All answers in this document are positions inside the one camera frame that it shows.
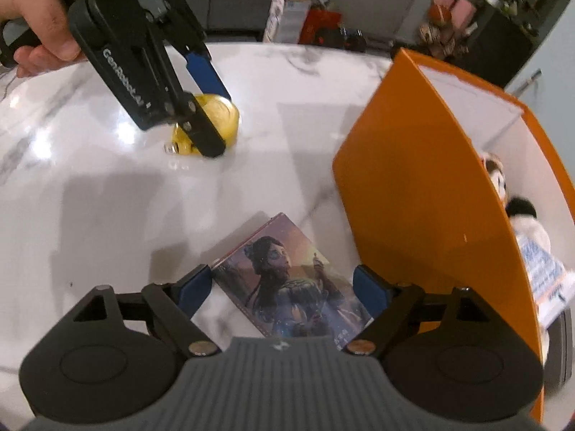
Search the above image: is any orange cardboard box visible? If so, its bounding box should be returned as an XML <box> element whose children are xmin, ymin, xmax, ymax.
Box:
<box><xmin>332</xmin><ymin>47</ymin><xmax>575</xmax><ymax>431</ymax></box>

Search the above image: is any white panda plush toy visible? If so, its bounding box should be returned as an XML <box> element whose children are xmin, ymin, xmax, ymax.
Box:
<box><xmin>505</xmin><ymin>196</ymin><xmax>552</xmax><ymax>254</ymax></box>

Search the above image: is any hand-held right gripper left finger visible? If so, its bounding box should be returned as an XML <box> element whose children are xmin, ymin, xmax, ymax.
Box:
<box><xmin>73</xmin><ymin>265</ymin><xmax>222</xmax><ymax>356</ymax></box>

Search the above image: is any pink box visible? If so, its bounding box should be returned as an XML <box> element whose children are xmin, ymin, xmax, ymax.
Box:
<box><xmin>431</xmin><ymin>0</ymin><xmax>478</xmax><ymax>24</ymax></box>

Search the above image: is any red panda plush keychain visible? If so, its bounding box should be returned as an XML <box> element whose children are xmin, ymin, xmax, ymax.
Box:
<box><xmin>477</xmin><ymin>151</ymin><xmax>511</xmax><ymax>204</ymax></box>

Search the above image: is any person's left hand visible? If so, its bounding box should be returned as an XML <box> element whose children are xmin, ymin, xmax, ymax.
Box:
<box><xmin>0</xmin><ymin>0</ymin><xmax>89</xmax><ymax>78</ymax></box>

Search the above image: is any yellow round keychain charm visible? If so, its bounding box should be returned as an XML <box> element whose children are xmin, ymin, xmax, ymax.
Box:
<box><xmin>164</xmin><ymin>93</ymin><xmax>240</xmax><ymax>158</ymax></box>

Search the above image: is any dark cabinet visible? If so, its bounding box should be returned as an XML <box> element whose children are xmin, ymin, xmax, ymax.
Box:
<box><xmin>449</xmin><ymin>9</ymin><xmax>542</xmax><ymax>88</ymax></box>

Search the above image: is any printed picture card box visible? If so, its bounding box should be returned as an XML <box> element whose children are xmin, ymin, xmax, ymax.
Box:
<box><xmin>210</xmin><ymin>212</ymin><xmax>377</xmax><ymax>341</ymax></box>

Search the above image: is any white tube with blue label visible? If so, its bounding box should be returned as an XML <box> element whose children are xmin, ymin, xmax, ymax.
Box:
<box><xmin>516</xmin><ymin>229</ymin><xmax>575</xmax><ymax>329</ymax></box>

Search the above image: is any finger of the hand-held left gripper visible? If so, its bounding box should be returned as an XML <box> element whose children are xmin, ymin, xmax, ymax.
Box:
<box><xmin>144</xmin><ymin>9</ymin><xmax>227</xmax><ymax>159</ymax></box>
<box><xmin>150</xmin><ymin>0</ymin><xmax>233</xmax><ymax>101</ymax></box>

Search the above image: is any white paper bag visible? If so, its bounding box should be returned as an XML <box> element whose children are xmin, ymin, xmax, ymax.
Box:
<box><xmin>262</xmin><ymin>0</ymin><xmax>312</xmax><ymax>45</ymax></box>

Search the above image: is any red box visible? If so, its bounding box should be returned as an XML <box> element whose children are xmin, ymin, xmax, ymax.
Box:
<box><xmin>299</xmin><ymin>8</ymin><xmax>343</xmax><ymax>46</ymax></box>

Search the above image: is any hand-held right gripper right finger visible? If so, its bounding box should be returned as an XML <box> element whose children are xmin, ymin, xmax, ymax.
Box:
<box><xmin>344</xmin><ymin>264</ymin><xmax>492</xmax><ymax>356</ymax></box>

